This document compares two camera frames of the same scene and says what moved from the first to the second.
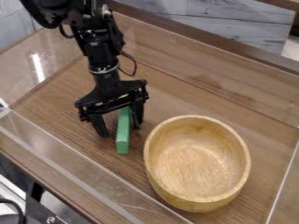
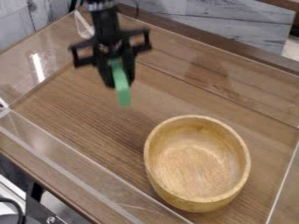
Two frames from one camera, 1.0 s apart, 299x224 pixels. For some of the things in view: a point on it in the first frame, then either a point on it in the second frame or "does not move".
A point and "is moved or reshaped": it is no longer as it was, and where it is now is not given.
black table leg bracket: (38, 213) does not move
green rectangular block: (124, 130) is moved or reshaped
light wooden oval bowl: (198, 162) does not move
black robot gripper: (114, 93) → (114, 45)
